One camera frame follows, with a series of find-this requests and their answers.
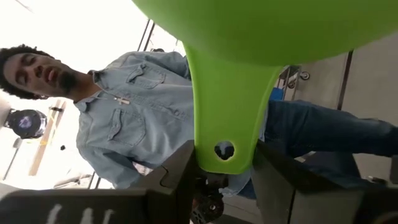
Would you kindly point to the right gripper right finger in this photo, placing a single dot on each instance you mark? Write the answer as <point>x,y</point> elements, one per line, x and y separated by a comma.
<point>273,186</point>

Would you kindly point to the metal cart with casters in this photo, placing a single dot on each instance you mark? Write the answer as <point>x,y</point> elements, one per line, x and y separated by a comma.
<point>303,75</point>

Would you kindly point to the blue plastic bin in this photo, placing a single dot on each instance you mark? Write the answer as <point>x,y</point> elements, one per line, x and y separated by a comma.
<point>276,94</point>

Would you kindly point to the person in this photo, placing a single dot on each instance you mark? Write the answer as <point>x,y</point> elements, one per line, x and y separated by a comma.
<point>140,118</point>

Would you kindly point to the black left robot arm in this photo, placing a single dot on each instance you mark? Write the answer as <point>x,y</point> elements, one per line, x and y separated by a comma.
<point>206,203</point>

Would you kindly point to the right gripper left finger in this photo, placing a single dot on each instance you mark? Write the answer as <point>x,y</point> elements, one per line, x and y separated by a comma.
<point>161,202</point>

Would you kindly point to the green measuring cup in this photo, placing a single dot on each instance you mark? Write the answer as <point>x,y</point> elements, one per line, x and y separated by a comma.
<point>227,109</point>

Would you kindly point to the wooden plank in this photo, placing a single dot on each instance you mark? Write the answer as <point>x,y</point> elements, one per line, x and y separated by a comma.
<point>46,137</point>

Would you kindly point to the black round device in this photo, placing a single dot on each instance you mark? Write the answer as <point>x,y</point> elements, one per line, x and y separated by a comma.
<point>26,123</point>

